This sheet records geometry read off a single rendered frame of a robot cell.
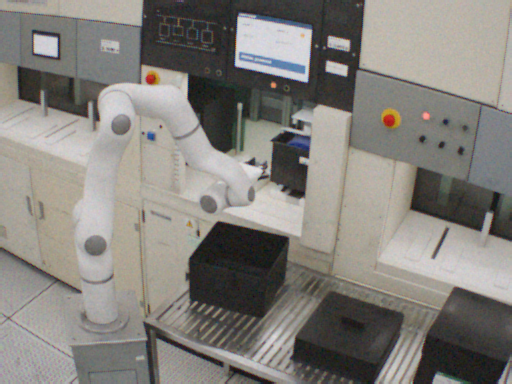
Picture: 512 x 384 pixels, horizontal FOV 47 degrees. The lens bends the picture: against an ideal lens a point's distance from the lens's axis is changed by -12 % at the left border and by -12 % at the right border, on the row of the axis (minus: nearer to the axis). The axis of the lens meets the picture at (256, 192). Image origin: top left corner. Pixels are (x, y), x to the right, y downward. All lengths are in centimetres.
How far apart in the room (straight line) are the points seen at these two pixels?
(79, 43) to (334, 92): 115
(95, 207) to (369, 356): 94
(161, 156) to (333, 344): 111
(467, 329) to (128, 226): 167
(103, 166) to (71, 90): 173
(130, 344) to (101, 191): 55
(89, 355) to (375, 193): 113
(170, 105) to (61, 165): 137
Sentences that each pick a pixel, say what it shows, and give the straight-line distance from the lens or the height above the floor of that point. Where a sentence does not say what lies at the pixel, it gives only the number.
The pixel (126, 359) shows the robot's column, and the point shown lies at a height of 66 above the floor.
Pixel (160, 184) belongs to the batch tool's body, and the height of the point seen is 89.
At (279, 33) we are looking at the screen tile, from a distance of 223.
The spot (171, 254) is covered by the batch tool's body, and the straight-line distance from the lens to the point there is 289.
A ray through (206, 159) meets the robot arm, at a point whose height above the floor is 134.
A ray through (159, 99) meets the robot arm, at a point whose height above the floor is 154.
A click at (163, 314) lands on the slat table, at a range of 228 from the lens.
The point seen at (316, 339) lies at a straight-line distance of 204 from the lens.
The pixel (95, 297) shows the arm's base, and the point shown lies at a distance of 213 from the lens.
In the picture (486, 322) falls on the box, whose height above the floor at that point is 101.
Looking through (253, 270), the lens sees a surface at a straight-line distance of 246.
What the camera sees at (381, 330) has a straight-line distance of 211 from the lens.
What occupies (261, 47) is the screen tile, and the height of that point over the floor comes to 156.
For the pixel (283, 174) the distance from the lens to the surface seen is 265.
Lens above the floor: 221
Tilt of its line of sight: 29 degrees down
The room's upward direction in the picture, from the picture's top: 4 degrees clockwise
